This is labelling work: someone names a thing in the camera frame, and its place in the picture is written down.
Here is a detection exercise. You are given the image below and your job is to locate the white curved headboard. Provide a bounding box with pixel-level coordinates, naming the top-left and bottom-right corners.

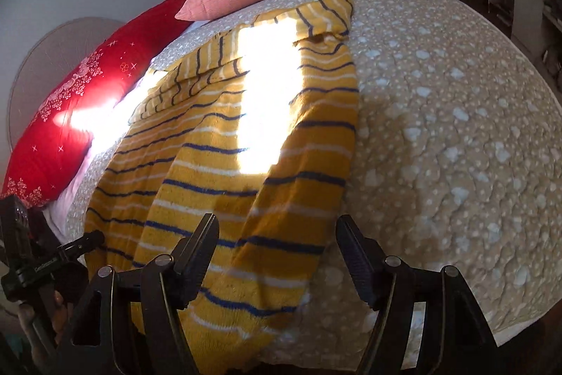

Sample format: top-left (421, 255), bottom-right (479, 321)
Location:
top-left (7, 17), bottom-right (124, 148)

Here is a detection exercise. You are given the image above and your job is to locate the beige dotted quilted bedspread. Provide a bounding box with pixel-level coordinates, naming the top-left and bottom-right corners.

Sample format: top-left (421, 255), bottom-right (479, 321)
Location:
top-left (73, 0), bottom-right (561, 369)

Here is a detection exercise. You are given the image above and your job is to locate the red floral long pillow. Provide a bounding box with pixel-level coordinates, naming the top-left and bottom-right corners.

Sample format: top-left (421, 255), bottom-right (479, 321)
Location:
top-left (1, 0), bottom-right (190, 207)

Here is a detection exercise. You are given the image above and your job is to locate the yellow striped knit sweater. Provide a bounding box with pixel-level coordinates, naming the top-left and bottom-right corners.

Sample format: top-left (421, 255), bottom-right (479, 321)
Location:
top-left (85, 0), bottom-right (359, 374)

